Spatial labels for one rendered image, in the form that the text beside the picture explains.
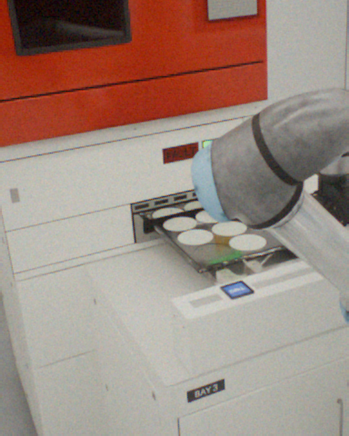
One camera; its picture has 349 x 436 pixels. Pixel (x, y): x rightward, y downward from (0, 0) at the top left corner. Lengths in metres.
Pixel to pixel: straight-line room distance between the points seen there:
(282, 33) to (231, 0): 1.95
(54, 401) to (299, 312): 0.93
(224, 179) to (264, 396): 0.72
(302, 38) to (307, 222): 2.89
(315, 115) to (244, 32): 0.99
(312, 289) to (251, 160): 0.61
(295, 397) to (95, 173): 0.79
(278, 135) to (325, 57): 3.09
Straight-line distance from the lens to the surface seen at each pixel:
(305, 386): 1.52
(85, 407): 2.09
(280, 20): 3.68
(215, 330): 1.30
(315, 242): 0.97
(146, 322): 1.52
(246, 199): 0.86
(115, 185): 1.77
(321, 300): 1.42
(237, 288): 1.34
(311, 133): 0.82
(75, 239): 1.79
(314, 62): 3.85
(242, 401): 1.44
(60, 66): 1.61
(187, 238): 1.73
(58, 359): 1.96
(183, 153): 1.82
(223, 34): 1.76
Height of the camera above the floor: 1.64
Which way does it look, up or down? 22 degrees down
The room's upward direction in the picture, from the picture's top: 4 degrees counter-clockwise
